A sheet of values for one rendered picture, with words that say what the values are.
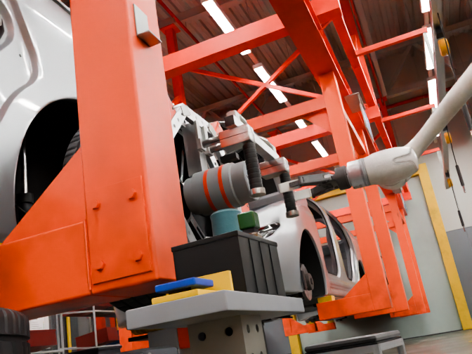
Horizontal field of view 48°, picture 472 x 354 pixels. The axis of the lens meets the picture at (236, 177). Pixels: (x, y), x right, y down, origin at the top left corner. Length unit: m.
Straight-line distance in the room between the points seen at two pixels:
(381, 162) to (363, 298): 3.59
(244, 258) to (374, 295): 4.26
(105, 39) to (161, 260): 0.54
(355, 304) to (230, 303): 4.43
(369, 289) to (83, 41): 4.24
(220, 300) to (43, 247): 0.57
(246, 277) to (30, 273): 0.52
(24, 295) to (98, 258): 0.20
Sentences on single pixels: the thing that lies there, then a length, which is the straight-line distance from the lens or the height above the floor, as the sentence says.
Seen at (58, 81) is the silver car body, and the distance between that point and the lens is 1.94.
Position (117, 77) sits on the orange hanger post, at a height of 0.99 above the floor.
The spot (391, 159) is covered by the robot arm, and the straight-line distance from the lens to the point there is 1.67.
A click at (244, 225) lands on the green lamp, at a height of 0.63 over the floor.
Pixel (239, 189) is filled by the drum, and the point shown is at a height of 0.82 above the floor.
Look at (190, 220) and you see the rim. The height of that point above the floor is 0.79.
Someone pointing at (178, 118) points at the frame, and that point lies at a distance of 1.61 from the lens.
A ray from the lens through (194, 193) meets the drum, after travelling 1.62.
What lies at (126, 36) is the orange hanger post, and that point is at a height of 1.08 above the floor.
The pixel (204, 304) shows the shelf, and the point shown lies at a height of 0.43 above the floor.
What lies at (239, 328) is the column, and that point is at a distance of 0.92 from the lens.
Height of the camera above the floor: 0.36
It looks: 18 degrees up
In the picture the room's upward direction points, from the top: 10 degrees counter-clockwise
